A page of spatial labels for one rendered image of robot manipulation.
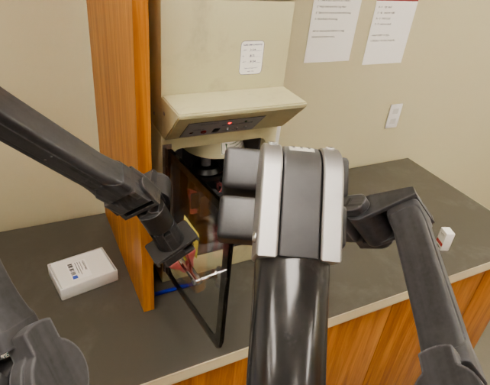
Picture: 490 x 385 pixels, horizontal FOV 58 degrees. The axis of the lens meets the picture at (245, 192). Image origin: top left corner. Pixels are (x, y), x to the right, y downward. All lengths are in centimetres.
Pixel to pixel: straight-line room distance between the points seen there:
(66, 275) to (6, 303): 83
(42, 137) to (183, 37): 44
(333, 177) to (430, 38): 187
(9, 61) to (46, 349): 102
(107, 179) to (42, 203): 86
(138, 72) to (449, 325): 68
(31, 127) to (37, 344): 31
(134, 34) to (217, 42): 23
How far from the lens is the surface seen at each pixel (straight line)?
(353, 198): 83
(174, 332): 122
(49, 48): 141
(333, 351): 153
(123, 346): 121
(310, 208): 27
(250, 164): 33
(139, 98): 93
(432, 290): 66
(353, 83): 191
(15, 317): 53
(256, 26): 108
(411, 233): 75
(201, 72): 105
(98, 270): 135
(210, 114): 96
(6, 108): 67
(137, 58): 90
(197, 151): 119
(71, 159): 72
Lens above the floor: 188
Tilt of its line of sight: 32 degrees down
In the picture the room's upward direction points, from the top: 6 degrees clockwise
